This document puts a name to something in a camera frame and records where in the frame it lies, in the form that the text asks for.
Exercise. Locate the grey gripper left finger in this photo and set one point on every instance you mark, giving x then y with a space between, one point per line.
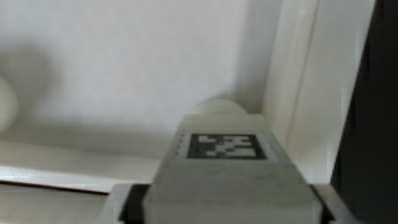
123 209

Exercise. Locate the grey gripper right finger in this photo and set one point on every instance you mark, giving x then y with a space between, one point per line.
336 214

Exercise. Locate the white leg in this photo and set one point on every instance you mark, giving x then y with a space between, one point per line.
228 181

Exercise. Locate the white square tabletop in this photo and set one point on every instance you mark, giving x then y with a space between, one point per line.
114 62

